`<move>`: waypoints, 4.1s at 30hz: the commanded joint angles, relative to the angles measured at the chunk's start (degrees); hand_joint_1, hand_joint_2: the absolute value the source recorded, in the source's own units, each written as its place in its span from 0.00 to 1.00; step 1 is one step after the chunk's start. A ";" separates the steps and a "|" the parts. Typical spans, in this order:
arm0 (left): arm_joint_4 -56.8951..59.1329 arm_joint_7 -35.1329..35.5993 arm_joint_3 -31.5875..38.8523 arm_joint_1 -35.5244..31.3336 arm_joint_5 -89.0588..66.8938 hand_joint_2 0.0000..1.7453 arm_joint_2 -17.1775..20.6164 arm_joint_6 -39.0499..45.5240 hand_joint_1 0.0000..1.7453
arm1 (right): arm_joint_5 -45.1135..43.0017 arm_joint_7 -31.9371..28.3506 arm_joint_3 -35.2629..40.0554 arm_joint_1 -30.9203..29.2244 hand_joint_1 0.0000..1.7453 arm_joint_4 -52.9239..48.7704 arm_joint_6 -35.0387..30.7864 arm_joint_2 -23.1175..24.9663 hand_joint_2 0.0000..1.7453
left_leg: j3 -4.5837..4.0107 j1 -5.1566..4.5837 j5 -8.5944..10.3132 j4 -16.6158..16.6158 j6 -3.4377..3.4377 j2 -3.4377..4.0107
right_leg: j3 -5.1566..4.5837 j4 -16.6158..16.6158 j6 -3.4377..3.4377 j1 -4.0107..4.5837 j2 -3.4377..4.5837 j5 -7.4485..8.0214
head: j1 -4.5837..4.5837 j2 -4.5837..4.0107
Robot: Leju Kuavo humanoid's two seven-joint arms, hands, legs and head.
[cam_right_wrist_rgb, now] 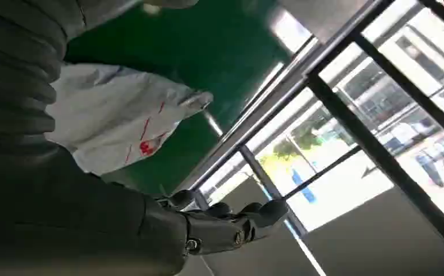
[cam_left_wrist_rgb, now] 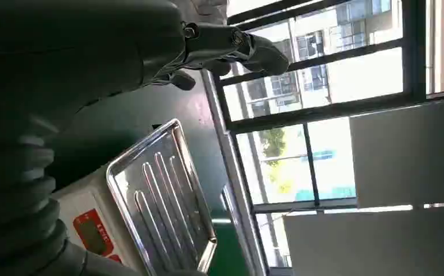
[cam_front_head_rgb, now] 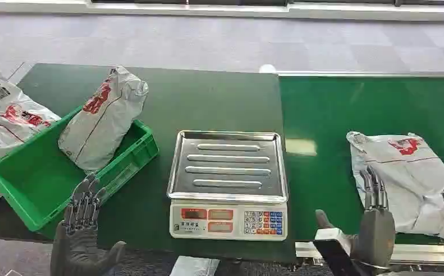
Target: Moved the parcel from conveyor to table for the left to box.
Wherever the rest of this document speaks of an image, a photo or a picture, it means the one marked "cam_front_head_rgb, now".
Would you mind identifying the steel scale weighing tray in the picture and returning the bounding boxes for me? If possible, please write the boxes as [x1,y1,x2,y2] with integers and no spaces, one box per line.
[167,130,289,204]

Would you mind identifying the green conveyor belt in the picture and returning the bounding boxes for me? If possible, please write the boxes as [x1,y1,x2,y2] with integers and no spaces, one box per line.
[279,75,444,246]

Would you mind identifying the green plastic crate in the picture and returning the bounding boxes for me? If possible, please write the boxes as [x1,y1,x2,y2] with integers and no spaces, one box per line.
[0,106,160,233]

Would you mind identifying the pale grey robot torso part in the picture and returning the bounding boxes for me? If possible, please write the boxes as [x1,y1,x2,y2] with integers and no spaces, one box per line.
[169,256,221,276]

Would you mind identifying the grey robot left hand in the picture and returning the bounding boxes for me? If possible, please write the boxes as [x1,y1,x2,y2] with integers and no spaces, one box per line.
[50,173,128,276]

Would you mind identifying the grey parcel bag red print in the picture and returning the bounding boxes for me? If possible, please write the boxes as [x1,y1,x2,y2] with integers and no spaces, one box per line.
[57,65,150,173]

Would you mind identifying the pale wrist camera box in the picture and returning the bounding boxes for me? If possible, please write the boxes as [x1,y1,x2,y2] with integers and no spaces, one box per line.
[312,227,364,276]

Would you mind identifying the white electronic scale body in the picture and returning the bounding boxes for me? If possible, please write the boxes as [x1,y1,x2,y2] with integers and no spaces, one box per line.
[169,200,288,242]

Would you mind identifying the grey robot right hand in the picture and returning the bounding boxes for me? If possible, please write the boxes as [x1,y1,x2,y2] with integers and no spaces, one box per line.
[315,166,397,269]

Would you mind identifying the white crumpled parcel bag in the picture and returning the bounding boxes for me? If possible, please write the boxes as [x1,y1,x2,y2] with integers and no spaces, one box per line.
[346,131,444,241]

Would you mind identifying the white parcel bag QR labels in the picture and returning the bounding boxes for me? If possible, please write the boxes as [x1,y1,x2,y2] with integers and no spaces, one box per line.
[0,70,61,215]

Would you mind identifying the silver conveyor frame rail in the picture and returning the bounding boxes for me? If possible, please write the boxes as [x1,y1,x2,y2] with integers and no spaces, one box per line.
[295,241,444,267]

